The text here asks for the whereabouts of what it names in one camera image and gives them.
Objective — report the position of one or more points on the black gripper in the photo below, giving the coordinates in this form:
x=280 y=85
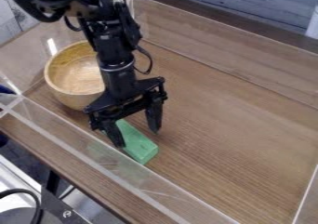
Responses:
x=126 y=96

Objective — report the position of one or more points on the green rectangular block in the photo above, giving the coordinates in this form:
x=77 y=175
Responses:
x=139 y=146

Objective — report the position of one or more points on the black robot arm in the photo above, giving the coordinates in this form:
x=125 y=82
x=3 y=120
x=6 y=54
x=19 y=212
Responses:
x=113 y=34

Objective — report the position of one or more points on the brown wooden bowl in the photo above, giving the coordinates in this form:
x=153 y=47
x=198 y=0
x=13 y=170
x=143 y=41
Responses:
x=73 y=76

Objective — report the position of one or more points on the clear acrylic front barrier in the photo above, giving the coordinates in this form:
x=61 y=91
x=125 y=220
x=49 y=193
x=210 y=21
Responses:
x=157 y=193

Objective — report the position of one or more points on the black table leg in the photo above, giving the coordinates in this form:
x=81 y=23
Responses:
x=53 y=182

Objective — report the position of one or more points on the black metal bracket with screw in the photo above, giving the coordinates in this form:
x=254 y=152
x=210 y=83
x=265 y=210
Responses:
x=57 y=212

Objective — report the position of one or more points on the clear acrylic corner bracket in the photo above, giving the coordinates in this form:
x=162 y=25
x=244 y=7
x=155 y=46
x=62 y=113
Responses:
x=130 y=4

